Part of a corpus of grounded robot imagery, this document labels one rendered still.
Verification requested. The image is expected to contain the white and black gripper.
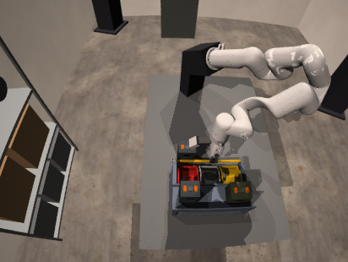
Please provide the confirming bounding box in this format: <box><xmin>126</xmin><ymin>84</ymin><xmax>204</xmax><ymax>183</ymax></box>
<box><xmin>208</xmin><ymin>139</ymin><xmax>225</xmax><ymax>164</ymax></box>

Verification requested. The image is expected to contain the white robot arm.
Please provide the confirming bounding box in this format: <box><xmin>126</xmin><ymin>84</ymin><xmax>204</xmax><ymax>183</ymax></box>
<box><xmin>189</xmin><ymin>43</ymin><xmax>331</xmax><ymax>149</ymax></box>

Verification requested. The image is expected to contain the yellow bin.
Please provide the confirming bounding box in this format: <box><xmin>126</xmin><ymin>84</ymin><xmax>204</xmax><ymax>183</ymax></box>
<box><xmin>219</xmin><ymin>166</ymin><xmax>242</xmax><ymax>183</ymax></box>

